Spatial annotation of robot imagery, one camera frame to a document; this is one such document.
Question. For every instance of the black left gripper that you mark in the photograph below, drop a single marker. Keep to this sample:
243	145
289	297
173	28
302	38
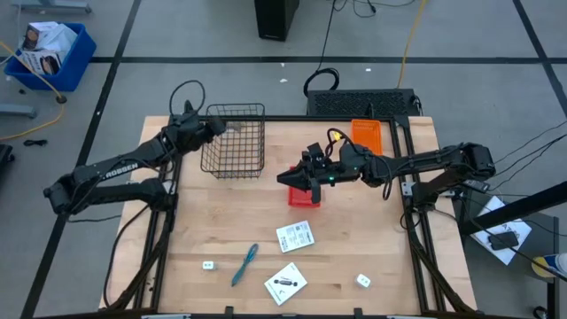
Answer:
190	133

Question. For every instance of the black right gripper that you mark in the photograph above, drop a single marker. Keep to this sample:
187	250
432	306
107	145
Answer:
350	164

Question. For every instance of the orange plastic bin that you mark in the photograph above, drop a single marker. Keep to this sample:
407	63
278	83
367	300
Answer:
365	133

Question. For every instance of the white box with device picture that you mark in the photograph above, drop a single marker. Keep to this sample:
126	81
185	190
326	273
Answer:
285	283

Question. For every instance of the teal plastic tool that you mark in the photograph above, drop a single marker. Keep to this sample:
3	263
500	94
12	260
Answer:
244	265

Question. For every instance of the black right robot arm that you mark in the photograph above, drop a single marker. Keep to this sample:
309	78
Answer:
425	157

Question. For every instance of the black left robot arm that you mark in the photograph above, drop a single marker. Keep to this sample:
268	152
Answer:
115	168

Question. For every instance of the red plastic bin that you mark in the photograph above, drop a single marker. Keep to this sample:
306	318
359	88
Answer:
301	199

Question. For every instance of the blue plastic floor bin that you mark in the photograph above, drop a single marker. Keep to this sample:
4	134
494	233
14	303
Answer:
75	66

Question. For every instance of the black perforated equipment case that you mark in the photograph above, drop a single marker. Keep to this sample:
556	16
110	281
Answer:
354	102

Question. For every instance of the black computer tower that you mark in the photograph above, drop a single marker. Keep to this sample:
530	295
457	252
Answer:
274	17

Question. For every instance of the white product box with photo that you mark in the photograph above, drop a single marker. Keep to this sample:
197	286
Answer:
35	34
40	62

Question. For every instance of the grey metal table foot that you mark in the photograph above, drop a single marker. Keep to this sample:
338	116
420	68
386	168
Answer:
17	111
53	6

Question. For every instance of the black phone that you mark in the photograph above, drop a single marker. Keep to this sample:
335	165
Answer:
502	240

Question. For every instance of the black metal beam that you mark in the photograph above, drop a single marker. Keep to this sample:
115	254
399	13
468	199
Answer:
522	206

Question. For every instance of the white paper sheet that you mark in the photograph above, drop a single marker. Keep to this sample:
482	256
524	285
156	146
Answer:
522	228

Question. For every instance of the black side table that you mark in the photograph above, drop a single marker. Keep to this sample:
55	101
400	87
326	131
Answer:
545	248

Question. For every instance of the yellow and blue tape roll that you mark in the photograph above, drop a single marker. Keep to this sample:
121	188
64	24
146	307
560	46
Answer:
547	266

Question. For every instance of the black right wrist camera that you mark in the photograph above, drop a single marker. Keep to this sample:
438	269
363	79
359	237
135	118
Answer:
315	153

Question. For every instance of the black aluminium table frame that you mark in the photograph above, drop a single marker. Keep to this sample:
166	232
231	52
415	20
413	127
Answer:
310	118

